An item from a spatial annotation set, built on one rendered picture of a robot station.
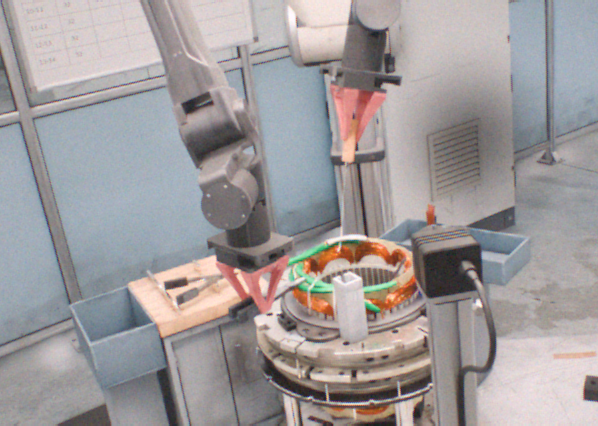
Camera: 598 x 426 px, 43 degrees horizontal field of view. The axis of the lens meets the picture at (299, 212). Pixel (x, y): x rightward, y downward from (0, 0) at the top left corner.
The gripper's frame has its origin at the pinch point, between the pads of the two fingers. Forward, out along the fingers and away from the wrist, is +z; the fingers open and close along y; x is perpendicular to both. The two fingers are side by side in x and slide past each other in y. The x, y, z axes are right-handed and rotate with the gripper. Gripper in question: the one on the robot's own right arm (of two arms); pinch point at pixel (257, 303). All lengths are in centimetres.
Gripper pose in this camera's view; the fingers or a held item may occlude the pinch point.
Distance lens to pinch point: 100.0
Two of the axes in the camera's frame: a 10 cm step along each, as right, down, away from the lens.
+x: 7.1, -3.1, 6.3
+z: 1.0, 9.3, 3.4
